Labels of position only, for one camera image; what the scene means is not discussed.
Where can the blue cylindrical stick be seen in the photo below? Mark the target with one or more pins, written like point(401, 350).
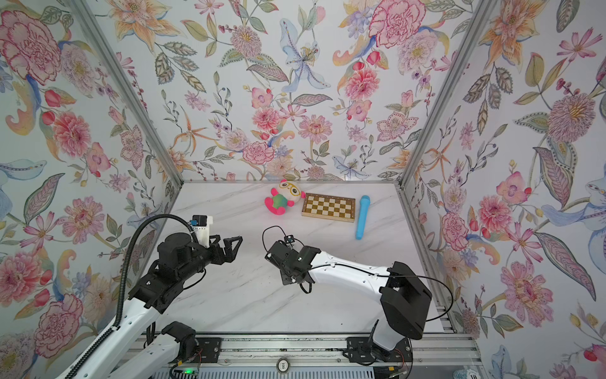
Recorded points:
point(365, 203)

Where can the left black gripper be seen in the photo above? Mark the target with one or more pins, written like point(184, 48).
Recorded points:
point(230, 253)

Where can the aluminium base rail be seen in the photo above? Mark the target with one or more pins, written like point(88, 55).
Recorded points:
point(279, 356)

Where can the wooden chessboard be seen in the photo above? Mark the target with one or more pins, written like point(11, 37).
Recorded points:
point(327, 207)

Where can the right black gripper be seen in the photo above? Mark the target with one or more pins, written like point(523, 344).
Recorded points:
point(286, 279)

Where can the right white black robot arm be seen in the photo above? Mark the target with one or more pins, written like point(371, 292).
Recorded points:
point(403, 296)

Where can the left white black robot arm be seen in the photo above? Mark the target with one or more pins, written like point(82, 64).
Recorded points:
point(131, 320)

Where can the pink green plush toy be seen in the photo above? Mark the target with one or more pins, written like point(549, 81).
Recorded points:
point(286, 195)

